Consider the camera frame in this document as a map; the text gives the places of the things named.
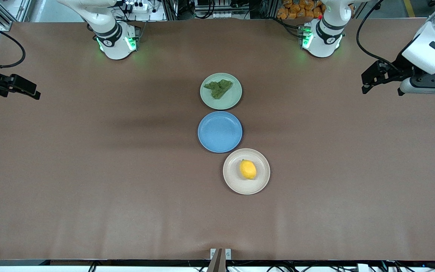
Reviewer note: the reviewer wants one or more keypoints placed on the orange snack bags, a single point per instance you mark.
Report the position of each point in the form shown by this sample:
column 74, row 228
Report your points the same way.
column 296, row 9

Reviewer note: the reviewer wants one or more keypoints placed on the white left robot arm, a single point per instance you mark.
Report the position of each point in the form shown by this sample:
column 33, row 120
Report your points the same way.
column 325, row 41

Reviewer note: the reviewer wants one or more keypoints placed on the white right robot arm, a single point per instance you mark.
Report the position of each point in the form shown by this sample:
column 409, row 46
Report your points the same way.
column 113, row 45

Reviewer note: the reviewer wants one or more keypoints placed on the beige plate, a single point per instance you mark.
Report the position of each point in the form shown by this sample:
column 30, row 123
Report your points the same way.
column 232, row 181

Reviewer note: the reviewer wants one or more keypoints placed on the yellow lemon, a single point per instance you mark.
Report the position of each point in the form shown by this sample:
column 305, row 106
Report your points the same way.
column 248, row 170

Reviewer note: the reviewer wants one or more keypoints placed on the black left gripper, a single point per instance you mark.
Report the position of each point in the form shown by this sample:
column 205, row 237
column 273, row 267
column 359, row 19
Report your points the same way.
column 401, row 65

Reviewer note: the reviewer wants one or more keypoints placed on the table edge clamp bracket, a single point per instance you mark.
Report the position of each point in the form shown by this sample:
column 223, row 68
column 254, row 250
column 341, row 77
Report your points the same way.
column 219, row 258

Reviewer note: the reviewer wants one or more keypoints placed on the white power strip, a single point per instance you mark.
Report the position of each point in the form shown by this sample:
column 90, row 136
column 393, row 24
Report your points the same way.
column 137, row 6

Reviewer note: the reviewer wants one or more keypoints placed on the aluminium frame profile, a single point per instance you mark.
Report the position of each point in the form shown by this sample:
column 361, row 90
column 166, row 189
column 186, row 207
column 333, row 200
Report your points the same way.
column 13, row 11

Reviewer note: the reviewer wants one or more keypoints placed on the black equipment rack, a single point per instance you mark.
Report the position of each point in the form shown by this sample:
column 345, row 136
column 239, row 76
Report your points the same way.
column 221, row 8

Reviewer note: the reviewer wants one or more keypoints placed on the blue plate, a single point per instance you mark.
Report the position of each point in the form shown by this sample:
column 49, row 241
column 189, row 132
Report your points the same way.
column 219, row 132

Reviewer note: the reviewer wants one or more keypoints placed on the light green plate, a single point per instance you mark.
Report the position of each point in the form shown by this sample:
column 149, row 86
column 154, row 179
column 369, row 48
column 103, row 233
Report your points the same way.
column 229, row 100

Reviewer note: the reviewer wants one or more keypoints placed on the green lettuce leaf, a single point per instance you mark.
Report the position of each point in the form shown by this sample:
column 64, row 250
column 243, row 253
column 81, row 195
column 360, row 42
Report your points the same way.
column 219, row 88

